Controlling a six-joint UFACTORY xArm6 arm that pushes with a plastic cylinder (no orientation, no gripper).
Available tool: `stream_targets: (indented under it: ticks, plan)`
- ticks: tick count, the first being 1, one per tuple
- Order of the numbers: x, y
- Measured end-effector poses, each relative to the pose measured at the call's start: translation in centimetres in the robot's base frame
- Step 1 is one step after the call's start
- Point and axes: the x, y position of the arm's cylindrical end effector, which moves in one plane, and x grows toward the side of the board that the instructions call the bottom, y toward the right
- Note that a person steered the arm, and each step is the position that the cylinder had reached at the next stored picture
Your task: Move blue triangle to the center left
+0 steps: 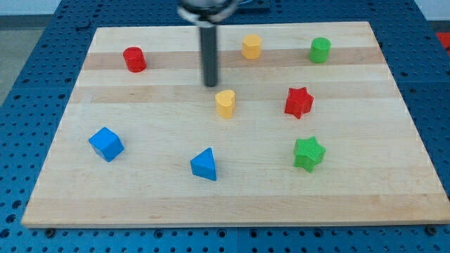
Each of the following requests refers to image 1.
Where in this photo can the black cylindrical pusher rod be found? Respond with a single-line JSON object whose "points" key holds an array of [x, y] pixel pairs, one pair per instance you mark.
{"points": [[209, 55]]}

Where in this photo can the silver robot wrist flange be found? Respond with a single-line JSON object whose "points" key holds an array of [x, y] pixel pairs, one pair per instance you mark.
{"points": [[206, 13]]}

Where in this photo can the blue triangle block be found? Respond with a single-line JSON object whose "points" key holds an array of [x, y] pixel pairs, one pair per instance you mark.
{"points": [[203, 165]]}

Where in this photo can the yellow hexagon block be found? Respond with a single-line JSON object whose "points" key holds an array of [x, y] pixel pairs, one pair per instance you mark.
{"points": [[252, 46]]}

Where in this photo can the yellow heart block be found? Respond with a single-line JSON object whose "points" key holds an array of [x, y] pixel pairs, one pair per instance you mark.
{"points": [[225, 102]]}

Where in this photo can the red cylinder block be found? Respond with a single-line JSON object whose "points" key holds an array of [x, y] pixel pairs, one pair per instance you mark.
{"points": [[134, 59]]}

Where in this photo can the green cylinder block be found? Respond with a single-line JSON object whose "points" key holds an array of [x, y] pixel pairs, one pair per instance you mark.
{"points": [[319, 50]]}

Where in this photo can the red star block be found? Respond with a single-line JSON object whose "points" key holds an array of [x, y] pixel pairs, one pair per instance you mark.
{"points": [[298, 102]]}

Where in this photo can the light wooden board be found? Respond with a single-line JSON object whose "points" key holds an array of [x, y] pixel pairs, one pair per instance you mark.
{"points": [[375, 171]]}

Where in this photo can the blue cube block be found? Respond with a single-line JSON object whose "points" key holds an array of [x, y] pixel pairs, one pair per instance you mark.
{"points": [[106, 144]]}

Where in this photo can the green star block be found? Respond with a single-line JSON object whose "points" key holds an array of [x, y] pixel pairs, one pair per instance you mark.
{"points": [[308, 153]]}

